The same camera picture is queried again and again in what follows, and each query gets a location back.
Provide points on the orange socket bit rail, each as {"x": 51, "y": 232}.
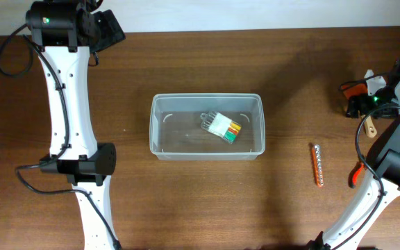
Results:
{"x": 317, "y": 165}

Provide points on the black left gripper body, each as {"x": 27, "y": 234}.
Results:
{"x": 110, "y": 32}

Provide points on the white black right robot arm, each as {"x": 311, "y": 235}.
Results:
{"x": 381, "y": 183}

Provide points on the clear plastic container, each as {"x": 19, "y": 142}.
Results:
{"x": 176, "y": 130}

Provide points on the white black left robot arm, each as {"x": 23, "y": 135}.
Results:
{"x": 65, "y": 34}

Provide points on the red handled pliers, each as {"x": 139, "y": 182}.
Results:
{"x": 354, "y": 174}

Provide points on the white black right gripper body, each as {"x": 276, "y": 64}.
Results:
{"x": 386, "y": 97}

